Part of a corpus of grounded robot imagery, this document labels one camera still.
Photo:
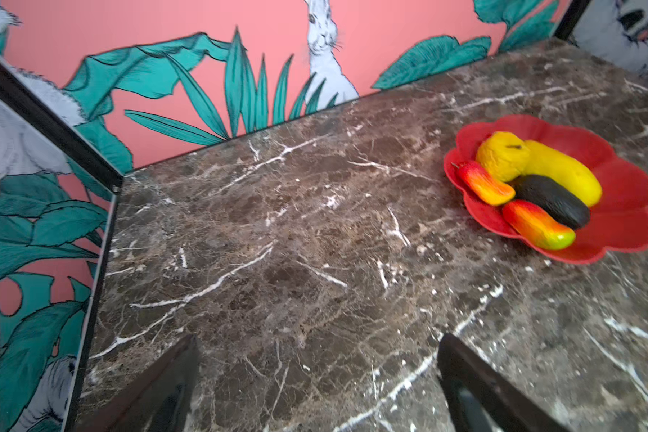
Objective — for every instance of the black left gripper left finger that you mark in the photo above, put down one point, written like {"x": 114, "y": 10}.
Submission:
{"x": 158, "y": 399}

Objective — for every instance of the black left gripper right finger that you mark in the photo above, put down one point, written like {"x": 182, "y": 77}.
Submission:
{"x": 479, "y": 398}

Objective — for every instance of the red-yellow-green fake mango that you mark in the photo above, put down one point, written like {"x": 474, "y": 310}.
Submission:
{"x": 536, "y": 226}

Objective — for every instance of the dark fake avocado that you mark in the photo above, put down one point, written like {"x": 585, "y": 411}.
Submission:
{"x": 562, "y": 205}

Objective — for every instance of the small red-yellow fake mango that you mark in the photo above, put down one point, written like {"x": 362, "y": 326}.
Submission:
{"x": 491, "y": 191}

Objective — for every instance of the yellow fake banana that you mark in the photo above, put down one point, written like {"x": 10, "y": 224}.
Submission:
{"x": 565, "y": 170}

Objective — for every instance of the yellow fake apple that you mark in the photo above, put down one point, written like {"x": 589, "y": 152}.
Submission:
{"x": 503, "y": 155}

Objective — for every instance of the red flower-shaped fruit bowl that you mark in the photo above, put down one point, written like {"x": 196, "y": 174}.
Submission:
{"x": 618, "y": 223}

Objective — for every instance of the black corner frame post left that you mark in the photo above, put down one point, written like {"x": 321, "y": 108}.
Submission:
{"x": 57, "y": 198}

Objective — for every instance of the black corner frame post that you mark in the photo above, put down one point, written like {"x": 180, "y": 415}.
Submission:
{"x": 570, "y": 18}
{"x": 57, "y": 198}

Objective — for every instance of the black corner frame post right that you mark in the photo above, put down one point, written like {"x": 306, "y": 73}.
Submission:
{"x": 570, "y": 18}

